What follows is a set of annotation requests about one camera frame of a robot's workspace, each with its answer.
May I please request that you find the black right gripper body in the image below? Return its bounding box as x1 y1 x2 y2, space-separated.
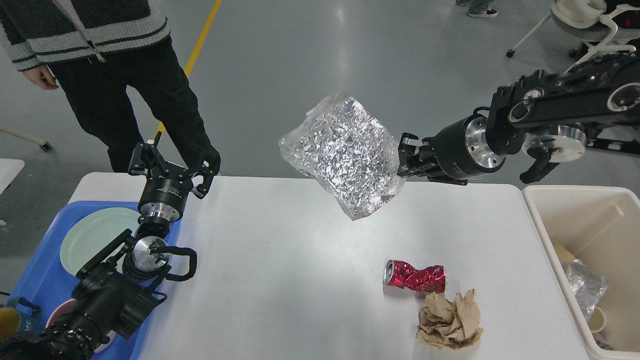
425 114 506 186

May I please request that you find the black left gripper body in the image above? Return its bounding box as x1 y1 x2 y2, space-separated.
137 167 194 223

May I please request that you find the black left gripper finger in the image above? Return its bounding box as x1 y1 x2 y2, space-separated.
128 132 173 178
182 152 215 199

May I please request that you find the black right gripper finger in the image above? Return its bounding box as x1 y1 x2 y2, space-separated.
398 132 434 161
397 157 438 179

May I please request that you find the aluminium foil sheet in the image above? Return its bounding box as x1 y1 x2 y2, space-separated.
279 91 407 221

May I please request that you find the light green plate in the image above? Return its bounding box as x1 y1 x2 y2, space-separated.
59 207 138 276

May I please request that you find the crushed red can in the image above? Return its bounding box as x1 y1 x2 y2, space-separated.
382 259 447 294

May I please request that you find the pink mug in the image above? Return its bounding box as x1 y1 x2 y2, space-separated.
45 298 116 354

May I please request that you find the brown paper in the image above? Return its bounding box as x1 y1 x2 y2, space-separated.
414 289 483 350
550 239 577 264

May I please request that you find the aluminium foil tray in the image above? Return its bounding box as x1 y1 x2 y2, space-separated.
562 259 610 321

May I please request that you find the white paper cup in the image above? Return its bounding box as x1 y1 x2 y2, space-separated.
587 306 606 334

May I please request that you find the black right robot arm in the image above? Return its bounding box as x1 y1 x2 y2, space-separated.
397 51 640 186

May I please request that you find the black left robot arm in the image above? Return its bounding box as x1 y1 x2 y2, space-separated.
1 131 215 360

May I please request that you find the white chair left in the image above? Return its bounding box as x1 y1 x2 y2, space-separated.
0 125 53 152

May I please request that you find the white chair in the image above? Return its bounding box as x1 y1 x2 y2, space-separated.
505 0 640 66
0 125 53 152

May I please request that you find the person in grey sweater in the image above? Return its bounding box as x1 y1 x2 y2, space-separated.
0 0 221 174

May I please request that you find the small white side table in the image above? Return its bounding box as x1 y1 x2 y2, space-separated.
0 158 25 194

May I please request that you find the person in blue jeans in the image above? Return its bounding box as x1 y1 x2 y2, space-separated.
454 0 498 18

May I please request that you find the blue plastic tray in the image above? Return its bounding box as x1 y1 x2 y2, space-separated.
14 201 176 360

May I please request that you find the brown paper in bin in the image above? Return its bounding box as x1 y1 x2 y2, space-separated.
550 239 577 264

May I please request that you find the beige waste bin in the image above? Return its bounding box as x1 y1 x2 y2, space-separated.
522 186 640 360

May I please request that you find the white chair right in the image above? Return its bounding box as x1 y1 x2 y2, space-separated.
505 0 640 66

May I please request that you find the blue HOME mug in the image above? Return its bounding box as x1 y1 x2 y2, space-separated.
0 297 46 341

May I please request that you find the seated person in black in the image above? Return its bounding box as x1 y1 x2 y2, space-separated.
605 0 640 32

